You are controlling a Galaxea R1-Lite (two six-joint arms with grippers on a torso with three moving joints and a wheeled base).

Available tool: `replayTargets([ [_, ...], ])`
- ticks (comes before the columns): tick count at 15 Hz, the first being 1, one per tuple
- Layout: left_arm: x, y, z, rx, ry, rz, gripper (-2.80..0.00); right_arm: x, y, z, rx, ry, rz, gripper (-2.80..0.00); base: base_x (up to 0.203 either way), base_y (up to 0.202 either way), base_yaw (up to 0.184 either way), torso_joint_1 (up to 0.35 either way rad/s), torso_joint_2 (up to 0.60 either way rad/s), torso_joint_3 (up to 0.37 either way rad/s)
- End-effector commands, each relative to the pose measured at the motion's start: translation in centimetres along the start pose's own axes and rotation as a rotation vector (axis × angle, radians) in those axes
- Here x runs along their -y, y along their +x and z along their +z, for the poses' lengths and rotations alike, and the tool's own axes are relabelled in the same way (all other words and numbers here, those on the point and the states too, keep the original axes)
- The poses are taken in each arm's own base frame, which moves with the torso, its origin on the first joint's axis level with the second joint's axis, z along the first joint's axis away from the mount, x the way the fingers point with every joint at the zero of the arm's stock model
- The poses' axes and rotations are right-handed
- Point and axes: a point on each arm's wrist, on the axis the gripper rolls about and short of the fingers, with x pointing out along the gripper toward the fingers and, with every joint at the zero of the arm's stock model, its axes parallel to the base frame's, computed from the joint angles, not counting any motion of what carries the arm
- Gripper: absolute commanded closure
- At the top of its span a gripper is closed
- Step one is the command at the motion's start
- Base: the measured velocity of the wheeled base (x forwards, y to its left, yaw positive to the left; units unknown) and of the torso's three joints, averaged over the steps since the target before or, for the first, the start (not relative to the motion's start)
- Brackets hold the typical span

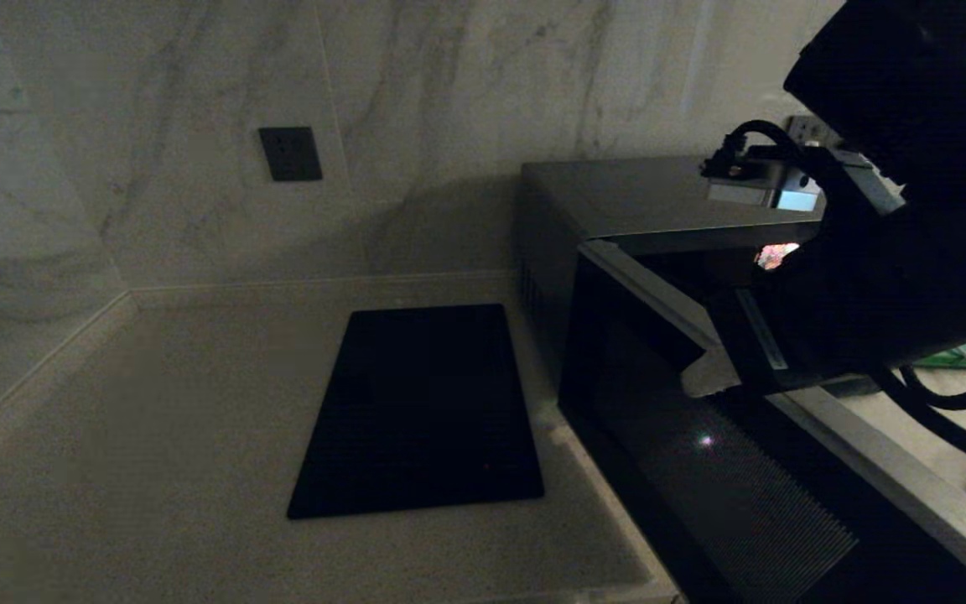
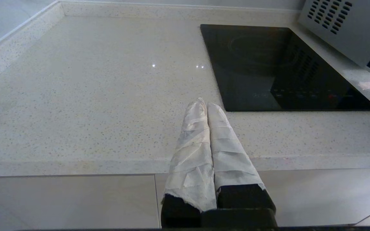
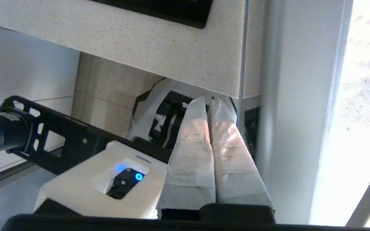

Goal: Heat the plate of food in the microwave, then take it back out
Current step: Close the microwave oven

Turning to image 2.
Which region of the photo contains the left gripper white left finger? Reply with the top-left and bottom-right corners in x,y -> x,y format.
161,97 -> 218,228

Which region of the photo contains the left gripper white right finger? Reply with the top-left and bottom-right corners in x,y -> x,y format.
207,102 -> 276,214

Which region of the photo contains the silver black microwave oven body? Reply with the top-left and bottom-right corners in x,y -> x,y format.
298,0 -> 370,68

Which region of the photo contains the black induction cooktop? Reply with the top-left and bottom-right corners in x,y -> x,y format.
200,24 -> 370,112

